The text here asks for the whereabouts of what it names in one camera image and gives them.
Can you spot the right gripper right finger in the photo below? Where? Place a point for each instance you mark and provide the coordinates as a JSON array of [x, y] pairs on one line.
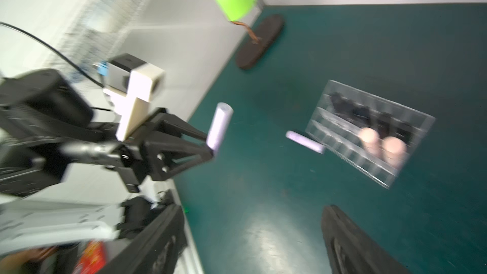
[[350, 249]]

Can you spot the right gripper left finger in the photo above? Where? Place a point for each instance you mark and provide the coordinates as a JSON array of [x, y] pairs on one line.
[[157, 239]]

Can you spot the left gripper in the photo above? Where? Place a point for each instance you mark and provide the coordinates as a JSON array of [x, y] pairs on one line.
[[170, 155]]

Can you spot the purple lip balm tube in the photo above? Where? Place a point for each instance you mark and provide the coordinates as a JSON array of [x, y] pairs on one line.
[[220, 123], [305, 142]]

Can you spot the pink lip gloss tube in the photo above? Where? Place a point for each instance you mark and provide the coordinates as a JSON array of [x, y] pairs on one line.
[[394, 151], [370, 141]]

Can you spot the clear acrylic lipstick organizer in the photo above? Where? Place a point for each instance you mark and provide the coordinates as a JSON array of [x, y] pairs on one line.
[[341, 137]]

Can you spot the black lipstick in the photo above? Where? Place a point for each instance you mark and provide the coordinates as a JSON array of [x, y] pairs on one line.
[[404, 132], [338, 103], [384, 121], [347, 110], [362, 117]]

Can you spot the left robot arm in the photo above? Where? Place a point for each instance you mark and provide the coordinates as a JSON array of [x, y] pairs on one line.
[[50, 126]]

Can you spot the dark metal cup stand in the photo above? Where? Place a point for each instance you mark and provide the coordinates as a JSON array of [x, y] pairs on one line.
[[258, 41]]

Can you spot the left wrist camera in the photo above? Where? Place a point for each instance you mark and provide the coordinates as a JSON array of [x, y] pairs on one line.
[[130, 84]]

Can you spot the white wire basket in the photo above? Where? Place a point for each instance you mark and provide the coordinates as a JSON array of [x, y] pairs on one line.
[[90, 31]]

